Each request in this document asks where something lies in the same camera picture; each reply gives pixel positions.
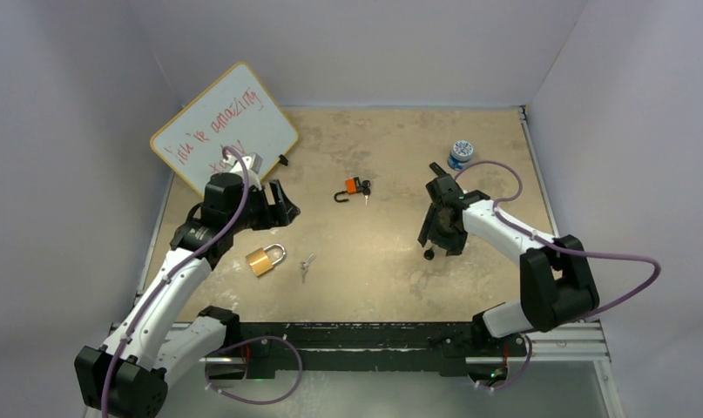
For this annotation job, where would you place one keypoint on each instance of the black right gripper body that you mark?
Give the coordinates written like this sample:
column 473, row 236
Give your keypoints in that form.
column 451, row 238

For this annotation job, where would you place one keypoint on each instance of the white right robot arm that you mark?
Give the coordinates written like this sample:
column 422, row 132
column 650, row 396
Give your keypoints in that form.
column 556, row 285

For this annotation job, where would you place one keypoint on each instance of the small silver keys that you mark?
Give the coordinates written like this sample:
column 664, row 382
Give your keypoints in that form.
column 305, row 265

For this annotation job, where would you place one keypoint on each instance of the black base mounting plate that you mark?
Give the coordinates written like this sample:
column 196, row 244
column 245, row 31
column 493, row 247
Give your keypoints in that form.
column 444, row 348

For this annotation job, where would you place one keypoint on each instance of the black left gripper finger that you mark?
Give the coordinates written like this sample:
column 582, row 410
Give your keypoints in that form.
column 281, row 200
column 284, row 217

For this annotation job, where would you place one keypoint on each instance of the brass padlock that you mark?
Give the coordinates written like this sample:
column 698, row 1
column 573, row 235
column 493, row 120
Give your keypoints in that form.
column 264, row 259

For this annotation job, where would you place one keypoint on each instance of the blue white round jar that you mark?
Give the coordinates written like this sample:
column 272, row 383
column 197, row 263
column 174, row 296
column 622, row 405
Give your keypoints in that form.
column 460, row 155

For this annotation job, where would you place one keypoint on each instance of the whiteboard with red writing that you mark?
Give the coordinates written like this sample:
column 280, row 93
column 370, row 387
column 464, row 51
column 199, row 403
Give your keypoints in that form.
column 235, row 110

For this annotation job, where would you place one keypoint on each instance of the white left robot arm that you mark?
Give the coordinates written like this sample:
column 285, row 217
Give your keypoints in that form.
column 131, row 372

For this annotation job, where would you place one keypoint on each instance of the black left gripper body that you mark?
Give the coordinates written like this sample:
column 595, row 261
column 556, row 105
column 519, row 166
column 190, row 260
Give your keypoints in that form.
column 258, row 214

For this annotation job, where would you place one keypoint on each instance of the orange padlock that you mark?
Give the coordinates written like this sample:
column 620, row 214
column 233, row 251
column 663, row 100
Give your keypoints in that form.
column 351, row 187

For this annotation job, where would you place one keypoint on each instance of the black-headed keys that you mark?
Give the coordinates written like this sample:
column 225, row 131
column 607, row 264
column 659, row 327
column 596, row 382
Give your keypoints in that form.
column 366, row 190

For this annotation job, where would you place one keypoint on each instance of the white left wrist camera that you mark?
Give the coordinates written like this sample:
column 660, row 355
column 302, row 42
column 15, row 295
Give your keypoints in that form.
column 252, row 162

